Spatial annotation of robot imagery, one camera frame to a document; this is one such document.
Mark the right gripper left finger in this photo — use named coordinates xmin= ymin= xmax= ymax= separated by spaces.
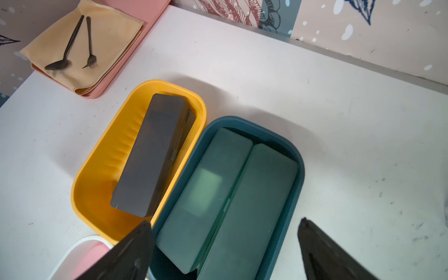
xmin=78 ymin=220 xmax=155 ymax=280

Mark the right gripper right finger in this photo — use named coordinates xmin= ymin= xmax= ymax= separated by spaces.
xmin=297 ymin=218 xmax=376 ymax=280

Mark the pink pencil case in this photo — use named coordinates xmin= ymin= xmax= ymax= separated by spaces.
xmin=71 ymin=243 xmax=110 ymax=280

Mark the green pencil case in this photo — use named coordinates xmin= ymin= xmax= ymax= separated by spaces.
xmin=198 ymin=143 xmax=299 ymax=280
xmin=156 ymin=128 xmax=253 ymax=274

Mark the black pencil case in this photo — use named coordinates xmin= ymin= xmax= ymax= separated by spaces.
xmin=110 ymin=94 xmax=196 ymax=218

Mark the white storage box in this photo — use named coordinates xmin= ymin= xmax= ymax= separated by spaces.
xmin=47 ymin=235 xmax=113 ymax=280

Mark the yellow storage box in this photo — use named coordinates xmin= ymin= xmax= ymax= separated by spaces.
xmin=71 ymin=79 xmax=207 ymax=245

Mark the dark teal storage box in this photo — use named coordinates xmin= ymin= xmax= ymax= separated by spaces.
xmin=148 ymin=116 xmax=305 ymax=280

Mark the black spoon right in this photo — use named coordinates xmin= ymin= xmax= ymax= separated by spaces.
xmin=83 ymin=16 xmax=97 ymax=68

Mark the black spoon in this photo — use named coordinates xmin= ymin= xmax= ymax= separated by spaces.
xmin=45 ymin=15 xmax=85 ymax=71
xmin=83 ymin=16 xmax=97 ymax=68

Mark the black spoon left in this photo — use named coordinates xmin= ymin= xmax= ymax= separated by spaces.
xmin=45 ymin=15 xmax=85 ymax=71

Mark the tan cloth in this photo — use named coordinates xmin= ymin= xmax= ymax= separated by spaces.
xmin=21 ymin=1 xmax=143 ymax=95

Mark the pink tray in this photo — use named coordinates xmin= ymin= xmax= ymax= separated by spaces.
xmin=21 ymin=1 xmax=169 ymax=99

